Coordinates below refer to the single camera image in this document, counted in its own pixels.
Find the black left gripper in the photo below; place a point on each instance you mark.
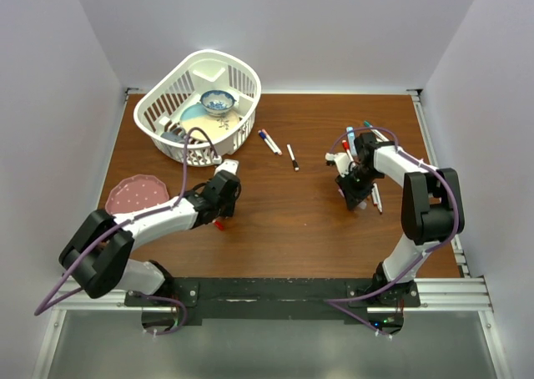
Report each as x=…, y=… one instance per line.
x=229, y=209

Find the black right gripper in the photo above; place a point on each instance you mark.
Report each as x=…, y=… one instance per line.
x=353, y=196

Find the red cap white marker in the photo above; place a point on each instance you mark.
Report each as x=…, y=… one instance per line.
x=377, y=199

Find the light blue capped marker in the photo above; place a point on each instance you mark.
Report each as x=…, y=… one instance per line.
x=351, y=140

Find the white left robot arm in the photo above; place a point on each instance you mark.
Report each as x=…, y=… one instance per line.
x=98, y=256

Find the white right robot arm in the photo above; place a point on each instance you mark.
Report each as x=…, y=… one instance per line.
x=431, y=207

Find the teal capped white marker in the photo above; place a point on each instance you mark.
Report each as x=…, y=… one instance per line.
x=375, y=131

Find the black capped white marker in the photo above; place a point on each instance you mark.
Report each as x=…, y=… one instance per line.
x=293, y=158

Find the cream and blue plate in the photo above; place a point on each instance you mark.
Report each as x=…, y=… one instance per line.
x=214, y=126

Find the pink dotted plate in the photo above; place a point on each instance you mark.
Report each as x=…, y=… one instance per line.
x=135, y=193

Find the white plastic basket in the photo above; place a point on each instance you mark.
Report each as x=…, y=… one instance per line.
x=173, y=116

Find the blue patterned bowl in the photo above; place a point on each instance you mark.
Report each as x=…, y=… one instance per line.
x=217, y=102

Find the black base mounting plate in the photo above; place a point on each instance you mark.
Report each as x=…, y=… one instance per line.
x=282, y=299

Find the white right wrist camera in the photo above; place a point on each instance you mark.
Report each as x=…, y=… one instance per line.
x=342, y=161

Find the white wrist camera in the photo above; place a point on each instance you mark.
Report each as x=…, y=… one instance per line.
x=342, y=161
x=229, y=166

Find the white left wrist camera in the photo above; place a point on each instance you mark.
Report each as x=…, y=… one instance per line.
x=229, y=166

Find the aluminium frame rail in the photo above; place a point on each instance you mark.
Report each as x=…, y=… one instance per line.
x=292, y=225

